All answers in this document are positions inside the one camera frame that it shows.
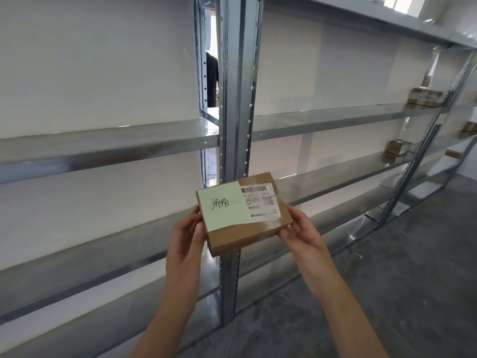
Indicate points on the person's left hand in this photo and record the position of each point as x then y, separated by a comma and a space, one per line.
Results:
183, 242

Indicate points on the person's right hand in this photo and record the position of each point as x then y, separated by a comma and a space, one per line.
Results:
309, 238

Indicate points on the person's right thumb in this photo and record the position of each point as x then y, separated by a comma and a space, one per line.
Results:
286, 234

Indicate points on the person's left thumb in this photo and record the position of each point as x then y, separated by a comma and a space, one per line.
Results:
199, 228

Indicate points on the brown cardboard parcel with labels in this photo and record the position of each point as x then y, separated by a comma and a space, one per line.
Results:
242, 212

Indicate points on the person's left forearm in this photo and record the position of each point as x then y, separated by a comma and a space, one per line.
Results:
169, 313

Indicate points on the person's right forearm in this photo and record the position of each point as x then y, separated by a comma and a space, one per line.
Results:
343, 309

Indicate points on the grey metal shelving unit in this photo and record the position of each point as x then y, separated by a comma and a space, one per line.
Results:
316, 126
447, 145
111, 152

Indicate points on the small brown cardboard parcel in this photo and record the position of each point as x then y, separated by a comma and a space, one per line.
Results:
454, 153
468, 129

